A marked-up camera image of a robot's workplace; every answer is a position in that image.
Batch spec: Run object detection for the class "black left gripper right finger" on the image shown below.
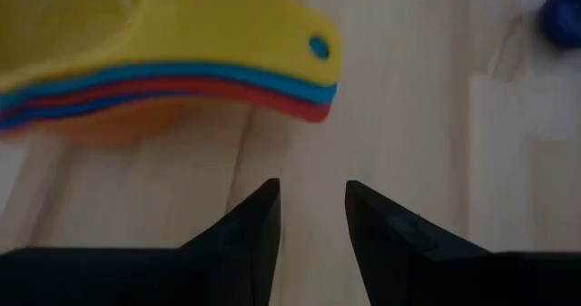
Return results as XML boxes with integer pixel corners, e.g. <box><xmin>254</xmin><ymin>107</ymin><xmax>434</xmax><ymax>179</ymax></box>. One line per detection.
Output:
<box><xmin>344</xmin><ymin>180</ymin><xmax>501</xmax><ymax>306</ymax></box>

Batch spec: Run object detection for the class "yellow measuring cup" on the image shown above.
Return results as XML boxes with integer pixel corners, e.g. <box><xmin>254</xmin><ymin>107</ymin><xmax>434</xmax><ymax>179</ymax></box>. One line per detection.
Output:
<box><xmin>0</xmin><ymin>0</ymin><xmax>342</xmax><ymax>90</ymax></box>

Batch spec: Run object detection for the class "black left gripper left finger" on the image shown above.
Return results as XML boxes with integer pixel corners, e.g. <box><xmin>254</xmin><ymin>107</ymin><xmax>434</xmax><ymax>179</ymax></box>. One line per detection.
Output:
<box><xmin>179</xmin><ymin>177</ymin><xmax>282</xmax><ymax>306</ymax></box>

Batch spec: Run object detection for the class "medium blue measuring cup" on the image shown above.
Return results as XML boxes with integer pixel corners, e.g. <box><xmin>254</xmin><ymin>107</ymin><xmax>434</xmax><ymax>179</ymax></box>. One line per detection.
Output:
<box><xmin>0</xmin><ymin>91</ymin><xmax>192</xmax><ymax>133</ymax></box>

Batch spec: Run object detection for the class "red measuring cup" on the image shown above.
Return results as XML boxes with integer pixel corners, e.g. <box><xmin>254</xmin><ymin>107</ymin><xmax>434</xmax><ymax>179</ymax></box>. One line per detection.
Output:
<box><xmin>0</xmin><ymin>75</ymin><xmax>332</xmax><ymax>124</ymax></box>

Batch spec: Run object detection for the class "dark navy measuring cup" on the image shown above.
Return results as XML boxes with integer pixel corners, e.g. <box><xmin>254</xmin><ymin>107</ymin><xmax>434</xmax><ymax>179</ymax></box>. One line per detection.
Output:
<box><xmin>538</xmin><ymin>0</ymin><xmax>581</xmax><ymax>51</ymax></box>

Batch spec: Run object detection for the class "light blue measuring cup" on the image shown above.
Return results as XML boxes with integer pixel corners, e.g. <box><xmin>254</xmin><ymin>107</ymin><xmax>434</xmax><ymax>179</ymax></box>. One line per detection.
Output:
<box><xmin>0</xmin><ymin>35</ymin><xmax>339</xmax><ymax>117</ymax></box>

